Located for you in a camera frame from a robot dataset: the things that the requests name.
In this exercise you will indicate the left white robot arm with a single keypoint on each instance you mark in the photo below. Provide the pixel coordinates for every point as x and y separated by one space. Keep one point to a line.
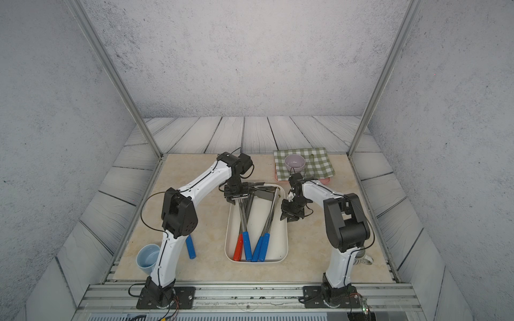
179 217

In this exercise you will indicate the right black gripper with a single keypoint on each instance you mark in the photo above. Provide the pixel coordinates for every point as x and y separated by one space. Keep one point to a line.
286 212

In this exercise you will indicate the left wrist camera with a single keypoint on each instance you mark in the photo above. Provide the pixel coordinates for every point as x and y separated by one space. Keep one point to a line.
245 164

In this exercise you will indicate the small lilac bowl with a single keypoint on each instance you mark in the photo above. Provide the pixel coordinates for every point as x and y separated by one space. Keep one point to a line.
295 163

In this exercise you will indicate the pink tray under cloth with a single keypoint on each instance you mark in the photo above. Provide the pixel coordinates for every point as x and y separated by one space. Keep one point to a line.
322 181

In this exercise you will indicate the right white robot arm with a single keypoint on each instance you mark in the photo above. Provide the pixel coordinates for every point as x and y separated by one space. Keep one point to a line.
346 226

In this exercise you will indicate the green checkered cloth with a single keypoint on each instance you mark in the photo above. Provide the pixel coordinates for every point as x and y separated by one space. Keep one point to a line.
318 162

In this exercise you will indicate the aluminium front rail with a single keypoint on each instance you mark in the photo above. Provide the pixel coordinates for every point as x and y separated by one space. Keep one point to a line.
257 301

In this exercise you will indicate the right aluminium frame post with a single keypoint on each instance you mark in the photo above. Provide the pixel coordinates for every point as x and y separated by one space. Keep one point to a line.
393 55

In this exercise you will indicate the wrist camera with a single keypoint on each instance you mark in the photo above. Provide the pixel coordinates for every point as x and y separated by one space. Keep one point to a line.
296 180
245 164

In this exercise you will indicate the aluminium frame post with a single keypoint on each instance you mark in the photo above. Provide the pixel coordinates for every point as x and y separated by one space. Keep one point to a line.
393 55
87 28

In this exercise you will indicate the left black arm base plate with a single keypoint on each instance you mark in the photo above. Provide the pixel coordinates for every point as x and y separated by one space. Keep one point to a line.
152 298

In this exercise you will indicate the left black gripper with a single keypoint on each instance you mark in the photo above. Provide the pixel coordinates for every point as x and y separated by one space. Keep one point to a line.
231 196

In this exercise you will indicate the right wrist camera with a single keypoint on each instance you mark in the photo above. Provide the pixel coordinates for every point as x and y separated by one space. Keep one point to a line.
296 180

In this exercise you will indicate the white rectangular storage tray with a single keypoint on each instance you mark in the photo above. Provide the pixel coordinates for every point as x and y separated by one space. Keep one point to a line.
278 244

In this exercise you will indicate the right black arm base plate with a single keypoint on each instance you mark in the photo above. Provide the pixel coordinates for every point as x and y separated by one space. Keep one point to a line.
325 296

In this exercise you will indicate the light blue plastic cup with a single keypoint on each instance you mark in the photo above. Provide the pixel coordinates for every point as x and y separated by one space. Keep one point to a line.
147 258

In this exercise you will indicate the grey ribbed ceramic cup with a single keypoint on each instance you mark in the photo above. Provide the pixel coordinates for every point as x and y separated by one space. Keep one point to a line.
363 258

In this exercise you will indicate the left aluminium frame post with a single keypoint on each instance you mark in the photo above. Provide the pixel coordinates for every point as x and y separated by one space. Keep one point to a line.
87 28

